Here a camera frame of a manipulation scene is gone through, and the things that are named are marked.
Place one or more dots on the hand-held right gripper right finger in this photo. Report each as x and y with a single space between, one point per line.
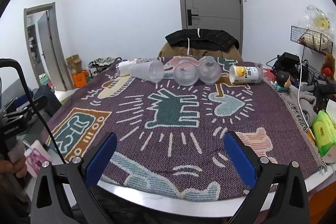
240 159

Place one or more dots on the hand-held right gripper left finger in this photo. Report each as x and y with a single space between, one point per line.
101 159

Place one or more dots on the frosted clear plastic cup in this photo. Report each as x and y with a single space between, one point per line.
147 70

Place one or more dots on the person's left hand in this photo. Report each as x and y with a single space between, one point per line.
14 167

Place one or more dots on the pink and white bag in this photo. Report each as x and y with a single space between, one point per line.
35 159

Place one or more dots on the printed blanket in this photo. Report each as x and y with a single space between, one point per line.
183 134

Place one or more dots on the grey cloth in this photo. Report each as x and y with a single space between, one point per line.
302 106

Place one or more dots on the orange box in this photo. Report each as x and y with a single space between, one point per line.
82 79

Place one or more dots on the yellow label drink bottle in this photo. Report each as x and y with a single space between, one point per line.
245 74

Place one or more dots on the open grey door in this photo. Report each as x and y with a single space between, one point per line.
48 50

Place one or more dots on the green wet wipes packet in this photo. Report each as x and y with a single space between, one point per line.
324 132

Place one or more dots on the doll figure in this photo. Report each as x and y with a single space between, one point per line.
283 79

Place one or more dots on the cardboard box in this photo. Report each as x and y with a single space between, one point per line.
73 62

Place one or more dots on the pile of clothes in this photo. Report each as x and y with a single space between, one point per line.
102 61

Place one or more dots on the black device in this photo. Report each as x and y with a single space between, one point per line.
287 60

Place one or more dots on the brown cloth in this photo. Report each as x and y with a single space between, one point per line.
178 52

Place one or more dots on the black jacket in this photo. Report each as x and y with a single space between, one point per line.
210 36

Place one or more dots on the red plush toy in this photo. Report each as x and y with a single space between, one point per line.
329 69

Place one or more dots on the clear plastic bag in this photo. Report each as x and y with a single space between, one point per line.
319 19

